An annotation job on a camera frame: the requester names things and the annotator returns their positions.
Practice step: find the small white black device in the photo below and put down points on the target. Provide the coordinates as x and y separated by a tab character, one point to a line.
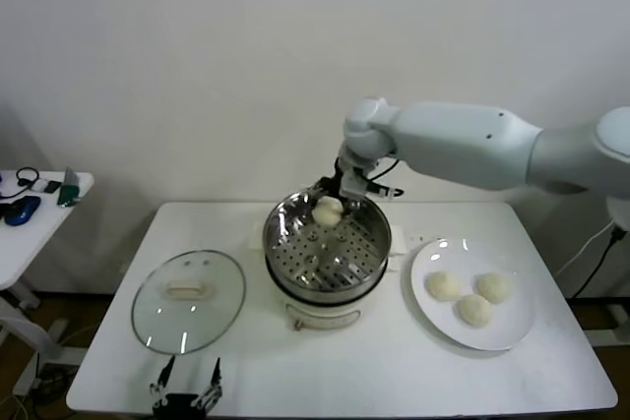
46	187

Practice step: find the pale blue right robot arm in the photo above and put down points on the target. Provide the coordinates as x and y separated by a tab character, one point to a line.
467	144

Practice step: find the round glass lid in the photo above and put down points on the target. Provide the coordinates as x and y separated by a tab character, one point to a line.
216	292

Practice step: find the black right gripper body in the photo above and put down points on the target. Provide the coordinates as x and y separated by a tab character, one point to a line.
337	186

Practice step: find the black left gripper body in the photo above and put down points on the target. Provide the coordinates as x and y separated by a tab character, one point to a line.
179	407

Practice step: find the blue computer mouse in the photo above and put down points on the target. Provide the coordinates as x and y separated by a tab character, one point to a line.
22	211

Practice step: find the green and grey tool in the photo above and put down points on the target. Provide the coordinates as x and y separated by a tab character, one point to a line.
68	194

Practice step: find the white steamed baozi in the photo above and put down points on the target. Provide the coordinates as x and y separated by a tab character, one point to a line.
442	286
493	287
326	212
475	311

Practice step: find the black headset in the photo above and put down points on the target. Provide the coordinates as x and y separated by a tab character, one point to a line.
27	175

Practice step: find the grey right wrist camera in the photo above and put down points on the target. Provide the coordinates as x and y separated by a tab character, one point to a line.
355	184

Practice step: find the white round plate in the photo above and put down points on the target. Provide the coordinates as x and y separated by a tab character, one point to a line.
443	321

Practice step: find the white rounded side table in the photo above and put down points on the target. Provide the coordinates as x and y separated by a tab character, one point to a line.
29	243

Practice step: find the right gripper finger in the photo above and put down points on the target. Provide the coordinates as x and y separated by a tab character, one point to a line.
318	189
350	207

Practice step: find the steel steamer basket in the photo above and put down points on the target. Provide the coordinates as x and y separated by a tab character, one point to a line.
295	262

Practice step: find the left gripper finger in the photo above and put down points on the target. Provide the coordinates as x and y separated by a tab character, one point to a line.
215	373
167	373

